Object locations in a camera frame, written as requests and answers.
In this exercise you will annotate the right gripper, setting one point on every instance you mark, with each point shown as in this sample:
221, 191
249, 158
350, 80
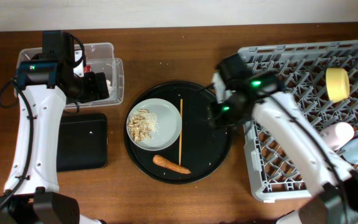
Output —
218, 120

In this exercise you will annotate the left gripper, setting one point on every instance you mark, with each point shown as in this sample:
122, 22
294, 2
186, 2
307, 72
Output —
97, 89

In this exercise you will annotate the white napkin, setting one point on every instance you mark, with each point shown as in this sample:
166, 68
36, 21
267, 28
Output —
110, 88

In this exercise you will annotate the grey plate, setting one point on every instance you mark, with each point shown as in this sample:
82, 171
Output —
169, 124

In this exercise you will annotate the orange carrot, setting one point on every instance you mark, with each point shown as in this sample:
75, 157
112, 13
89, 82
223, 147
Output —
163, 162

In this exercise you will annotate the pink cup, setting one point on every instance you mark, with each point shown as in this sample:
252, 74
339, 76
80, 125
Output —
337, 135

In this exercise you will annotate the yellow bowl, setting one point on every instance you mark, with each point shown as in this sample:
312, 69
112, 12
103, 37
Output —
337, 84

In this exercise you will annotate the red ketchup packet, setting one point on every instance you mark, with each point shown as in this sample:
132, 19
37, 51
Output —
87, 69

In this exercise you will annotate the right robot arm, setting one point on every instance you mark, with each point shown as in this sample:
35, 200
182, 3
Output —
331, 181

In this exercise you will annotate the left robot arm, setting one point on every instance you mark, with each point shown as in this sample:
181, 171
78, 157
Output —
31, 193

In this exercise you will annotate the grey dishwasher rack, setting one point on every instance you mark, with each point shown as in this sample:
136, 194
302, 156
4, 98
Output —
302, 68

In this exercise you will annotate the clear plastic bin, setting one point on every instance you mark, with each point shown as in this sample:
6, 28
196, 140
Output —
100, 56

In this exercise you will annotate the black rectangular tray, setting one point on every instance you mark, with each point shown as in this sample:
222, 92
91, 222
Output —
82, 142

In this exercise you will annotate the peanut shells pile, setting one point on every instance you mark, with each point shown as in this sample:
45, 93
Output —
137, 128

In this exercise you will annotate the round black tray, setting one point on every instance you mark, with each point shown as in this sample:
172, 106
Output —
202, 148

